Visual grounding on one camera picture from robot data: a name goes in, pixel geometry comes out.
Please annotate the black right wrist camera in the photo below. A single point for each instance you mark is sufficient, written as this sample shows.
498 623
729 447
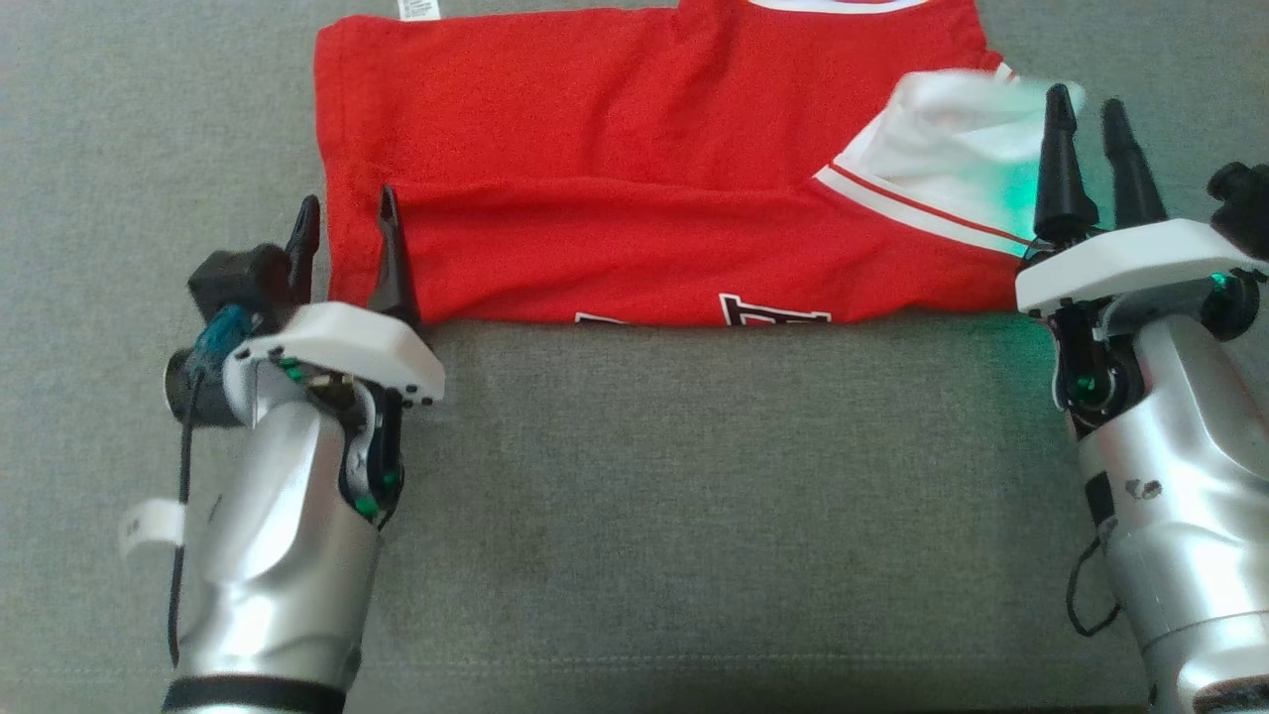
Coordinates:
1244 203

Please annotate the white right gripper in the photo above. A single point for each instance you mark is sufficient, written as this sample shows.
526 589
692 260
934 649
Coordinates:
1130 263

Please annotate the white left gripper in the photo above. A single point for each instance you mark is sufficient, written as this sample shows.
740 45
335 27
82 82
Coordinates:
347 347

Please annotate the red jersey with white trim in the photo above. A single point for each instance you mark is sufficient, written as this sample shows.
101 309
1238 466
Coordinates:
595 149

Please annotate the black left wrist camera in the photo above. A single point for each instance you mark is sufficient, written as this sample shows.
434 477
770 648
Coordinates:
238 283

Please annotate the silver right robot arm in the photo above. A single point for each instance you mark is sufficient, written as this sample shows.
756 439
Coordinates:
1190 516

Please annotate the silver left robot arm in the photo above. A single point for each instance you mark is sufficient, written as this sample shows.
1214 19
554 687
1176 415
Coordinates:
278 555

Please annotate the grey fabric sofa seat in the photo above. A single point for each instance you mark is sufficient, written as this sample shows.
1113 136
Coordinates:
694 496

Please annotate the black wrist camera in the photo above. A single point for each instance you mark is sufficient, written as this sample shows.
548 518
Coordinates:
1244 203
238 283

